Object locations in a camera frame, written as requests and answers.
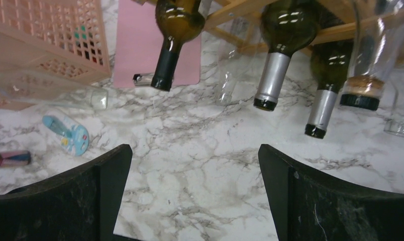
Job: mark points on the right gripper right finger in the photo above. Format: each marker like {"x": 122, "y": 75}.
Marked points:
{"x": 308, "y": 204}

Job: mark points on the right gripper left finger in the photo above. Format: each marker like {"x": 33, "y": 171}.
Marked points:
{"x": 79, "y": 204}

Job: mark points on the clear glass bottle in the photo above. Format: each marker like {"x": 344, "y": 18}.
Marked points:
{"x": 39, "y": 88}

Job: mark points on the pink capped small bottle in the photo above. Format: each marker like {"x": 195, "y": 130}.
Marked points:
{"x": 14, "y": 159}

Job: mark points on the dark bottle silver neck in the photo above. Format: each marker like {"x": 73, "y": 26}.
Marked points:
{"x": 329, "y": 64}
{"x": 286, "y": 27}

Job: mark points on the clear bottle in rack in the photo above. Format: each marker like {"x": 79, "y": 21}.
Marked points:
{"x": 235, "y": 56}

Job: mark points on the wooden wine rack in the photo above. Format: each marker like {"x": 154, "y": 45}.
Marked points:
{"x": 335, "y": 17}

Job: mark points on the dark bottle black cap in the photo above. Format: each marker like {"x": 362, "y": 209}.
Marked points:
{"x": 179, "y": 22}

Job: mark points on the light blue toy package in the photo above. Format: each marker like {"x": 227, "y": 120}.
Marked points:
{"x": 71, "y": 136}

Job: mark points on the peach plastic organizer basket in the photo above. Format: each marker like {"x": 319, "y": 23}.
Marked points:
{"x": 59, "y": 38}

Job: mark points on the pink clipboard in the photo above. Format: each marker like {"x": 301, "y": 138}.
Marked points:
{"x": 138, "y": 47}

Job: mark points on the large clear glass jar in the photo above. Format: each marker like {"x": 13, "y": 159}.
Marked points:
{"x": 378, "y": 39}

